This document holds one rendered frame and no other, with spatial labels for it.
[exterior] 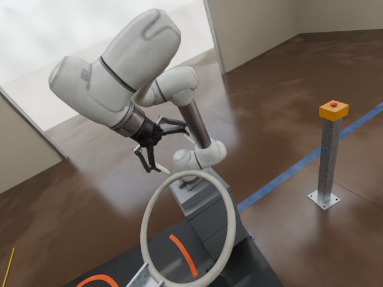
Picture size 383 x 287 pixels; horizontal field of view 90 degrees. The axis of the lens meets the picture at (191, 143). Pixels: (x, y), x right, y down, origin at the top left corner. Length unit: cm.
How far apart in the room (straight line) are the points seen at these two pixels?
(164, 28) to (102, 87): 17
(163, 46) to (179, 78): 53
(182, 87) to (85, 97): 59
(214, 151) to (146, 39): 98
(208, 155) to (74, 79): 100
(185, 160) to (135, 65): 97
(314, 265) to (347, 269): 22
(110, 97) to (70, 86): 7
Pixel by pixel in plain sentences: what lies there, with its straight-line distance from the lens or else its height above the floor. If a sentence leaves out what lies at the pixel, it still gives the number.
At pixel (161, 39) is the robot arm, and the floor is 191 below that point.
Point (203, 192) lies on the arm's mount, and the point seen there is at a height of 86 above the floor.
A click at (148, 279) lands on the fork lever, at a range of 99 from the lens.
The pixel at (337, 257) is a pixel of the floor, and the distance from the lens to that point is 214.
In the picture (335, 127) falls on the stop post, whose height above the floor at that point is 91.
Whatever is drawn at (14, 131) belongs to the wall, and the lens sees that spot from 556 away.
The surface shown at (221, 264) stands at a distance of 79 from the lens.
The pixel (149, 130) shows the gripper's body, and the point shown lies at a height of 172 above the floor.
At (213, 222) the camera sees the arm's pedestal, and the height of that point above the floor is 54.
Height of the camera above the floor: 195
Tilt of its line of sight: 34 degrees down
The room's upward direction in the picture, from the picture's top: 23 degrees counter-clockwise
